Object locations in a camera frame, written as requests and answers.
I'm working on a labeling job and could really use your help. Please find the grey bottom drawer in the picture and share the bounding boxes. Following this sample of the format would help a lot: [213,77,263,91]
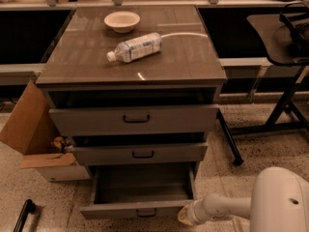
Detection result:
[80,162,195,219]

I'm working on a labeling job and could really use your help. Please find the grey drawer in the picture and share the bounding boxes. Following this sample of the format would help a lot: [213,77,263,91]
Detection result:
[72,142,208,165]
[49,104,218,136]
[80,162,195,219]

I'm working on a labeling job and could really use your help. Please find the white bowl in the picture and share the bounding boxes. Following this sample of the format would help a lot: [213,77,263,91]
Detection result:
[104,12,140,33]

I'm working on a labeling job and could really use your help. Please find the clear plastic water bottle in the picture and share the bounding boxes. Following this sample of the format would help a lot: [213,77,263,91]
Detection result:
[106,33,162,63]

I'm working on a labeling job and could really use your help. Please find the black side table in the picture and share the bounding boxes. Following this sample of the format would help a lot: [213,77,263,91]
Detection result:
[217,13,309,165]

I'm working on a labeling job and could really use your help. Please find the small items in box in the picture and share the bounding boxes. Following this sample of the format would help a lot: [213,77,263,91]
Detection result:
[51,136,73,154]

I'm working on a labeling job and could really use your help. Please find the grey middle drawer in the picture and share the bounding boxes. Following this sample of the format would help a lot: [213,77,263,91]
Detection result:
[72,142,208,165]

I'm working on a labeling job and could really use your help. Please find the grey top drawer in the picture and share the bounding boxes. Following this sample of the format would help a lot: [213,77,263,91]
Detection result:
[49,104,218,136]

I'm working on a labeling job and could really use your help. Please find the black bar on floor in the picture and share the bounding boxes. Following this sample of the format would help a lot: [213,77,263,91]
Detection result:
[14,199,36,232]

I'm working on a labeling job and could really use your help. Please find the open cardboard box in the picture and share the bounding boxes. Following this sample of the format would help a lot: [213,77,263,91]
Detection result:
[0,81,90,182]

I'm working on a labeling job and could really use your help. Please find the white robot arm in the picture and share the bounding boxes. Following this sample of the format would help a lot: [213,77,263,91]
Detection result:
[178,167,309,232]

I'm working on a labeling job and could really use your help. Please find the grey drawer cabinet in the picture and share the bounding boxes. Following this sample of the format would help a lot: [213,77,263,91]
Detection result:
[35,5,228,179]

